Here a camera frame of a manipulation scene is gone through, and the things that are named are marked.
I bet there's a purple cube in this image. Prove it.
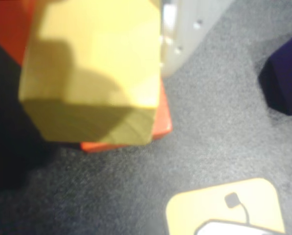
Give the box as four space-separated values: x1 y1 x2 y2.
258 30 292 117

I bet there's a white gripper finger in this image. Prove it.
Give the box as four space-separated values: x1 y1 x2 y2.
160 0 233 78

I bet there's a yellow robot logo sticker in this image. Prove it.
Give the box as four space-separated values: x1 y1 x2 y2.
165 178 286 235

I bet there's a yellow cube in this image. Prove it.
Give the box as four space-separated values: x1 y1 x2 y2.
18 0 162 147

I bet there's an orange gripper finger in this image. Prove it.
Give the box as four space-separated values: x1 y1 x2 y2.
0 0 33 67

